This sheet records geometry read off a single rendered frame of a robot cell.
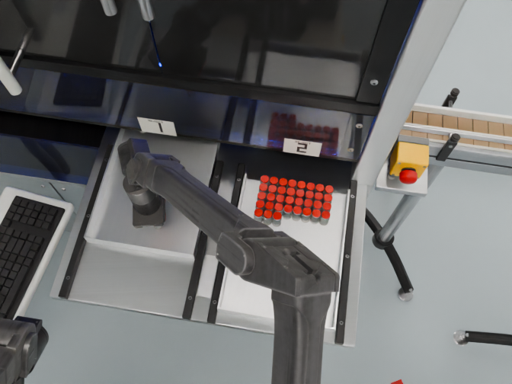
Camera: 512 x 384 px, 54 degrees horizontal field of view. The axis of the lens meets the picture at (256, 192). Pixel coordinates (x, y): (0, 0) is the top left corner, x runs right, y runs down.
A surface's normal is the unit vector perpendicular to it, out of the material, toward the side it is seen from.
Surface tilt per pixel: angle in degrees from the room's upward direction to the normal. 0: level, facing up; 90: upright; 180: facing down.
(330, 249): 0
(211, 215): 54
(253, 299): 0
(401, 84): 90
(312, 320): 45
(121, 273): 0
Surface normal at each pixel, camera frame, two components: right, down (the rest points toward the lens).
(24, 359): 0.00, 0.41
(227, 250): -0.79, -0.04
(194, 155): 0.00, -0.42
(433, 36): -0.16, 0.89
